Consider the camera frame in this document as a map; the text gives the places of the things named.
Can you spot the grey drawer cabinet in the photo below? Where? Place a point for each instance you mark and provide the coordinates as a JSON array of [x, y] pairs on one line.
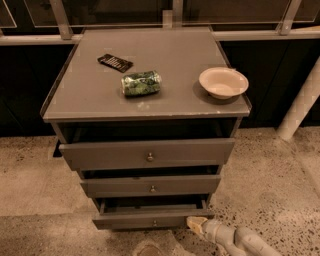
[[89, 106]]

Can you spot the grey top drawer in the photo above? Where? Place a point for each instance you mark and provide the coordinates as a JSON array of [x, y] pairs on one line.
[[147, 154]]

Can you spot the grey bottom drawer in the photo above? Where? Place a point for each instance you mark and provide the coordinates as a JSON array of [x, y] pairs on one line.
[[150, 212]]

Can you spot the white bowl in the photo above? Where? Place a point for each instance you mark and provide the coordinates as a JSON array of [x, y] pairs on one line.
[[223, 83]]

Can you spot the metal railing frame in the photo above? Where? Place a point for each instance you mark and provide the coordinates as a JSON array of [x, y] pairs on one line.
[[60, 21]]

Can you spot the green crushed can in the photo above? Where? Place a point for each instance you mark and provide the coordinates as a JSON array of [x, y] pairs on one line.
[[141, 83]]

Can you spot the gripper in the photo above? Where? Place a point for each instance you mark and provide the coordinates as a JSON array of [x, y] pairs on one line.
[[213, 228]]

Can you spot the grey drawer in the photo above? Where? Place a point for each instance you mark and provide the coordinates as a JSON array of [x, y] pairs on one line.
[[150, 212], [150, 186], [147, 154]]

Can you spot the white diagonal pipe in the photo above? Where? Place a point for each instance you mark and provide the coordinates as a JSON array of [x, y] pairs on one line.
[[305, 99]]

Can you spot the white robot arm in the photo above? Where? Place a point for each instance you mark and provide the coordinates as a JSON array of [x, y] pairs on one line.
[[240, 241]]

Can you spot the grey middle drawer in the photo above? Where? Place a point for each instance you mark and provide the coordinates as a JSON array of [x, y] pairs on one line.
[[150, 186]]

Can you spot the black chocolate bar packet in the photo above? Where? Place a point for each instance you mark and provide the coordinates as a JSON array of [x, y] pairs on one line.
[[114, 62]]

